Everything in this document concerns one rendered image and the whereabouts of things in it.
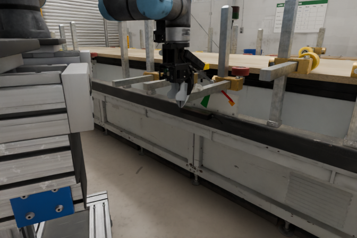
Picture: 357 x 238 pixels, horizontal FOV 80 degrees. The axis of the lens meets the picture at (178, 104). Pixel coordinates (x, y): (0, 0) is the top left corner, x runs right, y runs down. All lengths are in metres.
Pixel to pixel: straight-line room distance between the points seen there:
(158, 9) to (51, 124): 0.34
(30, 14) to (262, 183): 1.33
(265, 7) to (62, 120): 8.31
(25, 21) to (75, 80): 0.54
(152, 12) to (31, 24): 0.44
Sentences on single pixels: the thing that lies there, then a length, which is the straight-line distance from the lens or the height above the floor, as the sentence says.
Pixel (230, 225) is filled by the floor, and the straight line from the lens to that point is 1.46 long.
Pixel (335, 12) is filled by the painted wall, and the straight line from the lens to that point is 8.08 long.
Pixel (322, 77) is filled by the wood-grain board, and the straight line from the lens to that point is 1.05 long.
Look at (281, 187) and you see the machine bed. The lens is 1.36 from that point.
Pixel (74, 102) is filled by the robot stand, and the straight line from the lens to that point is 0.34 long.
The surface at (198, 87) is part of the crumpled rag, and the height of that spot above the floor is 0.88.
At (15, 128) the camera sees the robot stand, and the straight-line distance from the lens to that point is 0.37.
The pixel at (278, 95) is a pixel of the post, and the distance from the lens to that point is 0.90.
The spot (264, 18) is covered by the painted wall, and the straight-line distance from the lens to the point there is 8.47.
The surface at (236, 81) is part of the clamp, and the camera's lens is 0.95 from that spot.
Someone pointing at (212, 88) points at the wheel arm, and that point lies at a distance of 0.84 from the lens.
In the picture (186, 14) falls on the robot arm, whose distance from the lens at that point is 0.65.
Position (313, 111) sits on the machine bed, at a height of 0.73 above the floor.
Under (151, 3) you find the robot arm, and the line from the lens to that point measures 0.55.
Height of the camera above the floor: 1.04
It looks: 17 degrees down
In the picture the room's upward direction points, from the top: straight up
